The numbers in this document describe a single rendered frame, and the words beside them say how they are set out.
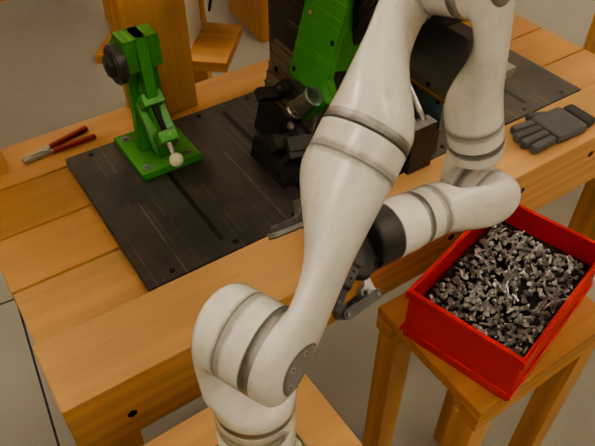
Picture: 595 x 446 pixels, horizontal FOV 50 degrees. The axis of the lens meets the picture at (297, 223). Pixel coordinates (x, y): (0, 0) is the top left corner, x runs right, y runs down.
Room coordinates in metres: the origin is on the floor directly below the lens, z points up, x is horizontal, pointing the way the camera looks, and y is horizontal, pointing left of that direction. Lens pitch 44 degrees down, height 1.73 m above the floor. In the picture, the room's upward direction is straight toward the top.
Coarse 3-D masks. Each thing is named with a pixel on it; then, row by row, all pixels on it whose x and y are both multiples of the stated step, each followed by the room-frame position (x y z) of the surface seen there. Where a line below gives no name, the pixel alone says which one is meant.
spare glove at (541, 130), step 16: (528, 112) 1.17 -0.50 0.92; (544, 112) 1.17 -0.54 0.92; (560, 112) 1.16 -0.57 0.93; (576, 112) 1.16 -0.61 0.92; (512, 128) 1.11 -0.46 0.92; (528, 128) 1.11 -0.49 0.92; (544, 128) 1.11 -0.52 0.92; (560, 128) 1.10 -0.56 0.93; (576, 128) 1.11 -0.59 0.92; (528, 144) 1.06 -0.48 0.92; (544, 144) 1.05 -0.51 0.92
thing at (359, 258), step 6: (360, 252) 0.50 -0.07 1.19; (360, 258) 0.50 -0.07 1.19; (354, 264) 0.49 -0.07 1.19; (360, 264) 0.49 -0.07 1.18; (354, 270) 0.48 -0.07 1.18; (348, 276) 0.48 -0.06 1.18; (354, 276) 0.48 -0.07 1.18; (348, 282) 0.47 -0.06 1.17; (342, 288) 0.47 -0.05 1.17; (348, 288) 0.47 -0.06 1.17; (342, 294) 0.46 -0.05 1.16; (336, 300) 0.45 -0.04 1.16; (342, 300) 0.46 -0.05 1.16; (336, 306) 0.45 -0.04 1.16
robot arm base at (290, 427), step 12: (216, 420) 0.34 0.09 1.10; (216, 432) 0.35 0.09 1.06; (288, 432) 0.34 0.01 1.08; (228, 444) 0.33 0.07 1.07; (240, 444) 0.32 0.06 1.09; (252, 444) 0.32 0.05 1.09; (264, 444) 0.32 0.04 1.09; (276, 444) 0.33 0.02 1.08; (288, 444) 0.34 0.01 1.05; (300, 444) 0.35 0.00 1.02
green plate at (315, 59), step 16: (320, 0) 1.07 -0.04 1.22; (336, 0) 1.04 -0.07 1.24; (352, 0) 1.02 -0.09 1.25; (304, 16) 1.09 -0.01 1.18; (320, 16) 1.06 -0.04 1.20; (336, 16) 1.03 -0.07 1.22; (352, 16) 1.04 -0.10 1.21; (304, 32) 1.08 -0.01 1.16; (320, 32) 1.05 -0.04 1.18; (336, 32) 1.02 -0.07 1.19; (352, 32) 1.04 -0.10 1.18; (304, 48) 1.07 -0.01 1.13; (320, 48) 1.04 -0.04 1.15; (336, 48) 1.01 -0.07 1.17; (352, 48) 1.04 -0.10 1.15; (304, 64) 1.06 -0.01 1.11; (320, 64) 1.02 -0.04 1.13; (336, 64) 1.01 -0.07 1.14; (304, 80) 1.04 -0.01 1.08; (320, 80) 1.01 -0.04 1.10
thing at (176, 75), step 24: (120, 0) 1.18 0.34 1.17; (144, 0) 1.21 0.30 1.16; (168, 0) 1.24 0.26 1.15; (120, 24) 1.19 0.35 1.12; (168, 24) 1.23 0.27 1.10; (168, 48) 1.23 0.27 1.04; (168, 72) 1.22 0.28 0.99; (192, 72) 1.25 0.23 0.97; (168, 96) 1.22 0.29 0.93; (192, 96) 1.25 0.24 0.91; (0, 168) 1.01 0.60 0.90
